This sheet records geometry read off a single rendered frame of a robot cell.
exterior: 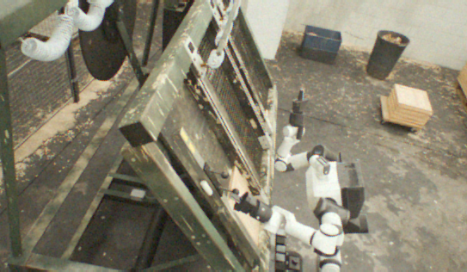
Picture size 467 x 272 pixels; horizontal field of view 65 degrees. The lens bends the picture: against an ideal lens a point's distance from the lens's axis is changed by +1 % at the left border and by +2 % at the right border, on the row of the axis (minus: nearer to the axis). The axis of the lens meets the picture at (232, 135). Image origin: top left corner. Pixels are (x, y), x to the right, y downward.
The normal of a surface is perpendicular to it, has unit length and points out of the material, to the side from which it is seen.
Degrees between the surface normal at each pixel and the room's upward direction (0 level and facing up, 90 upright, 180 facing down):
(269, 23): 90
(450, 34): 90
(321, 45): 90
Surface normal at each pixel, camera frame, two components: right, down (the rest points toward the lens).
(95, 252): 0.15, -0.76
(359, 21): -0.24, 0.59
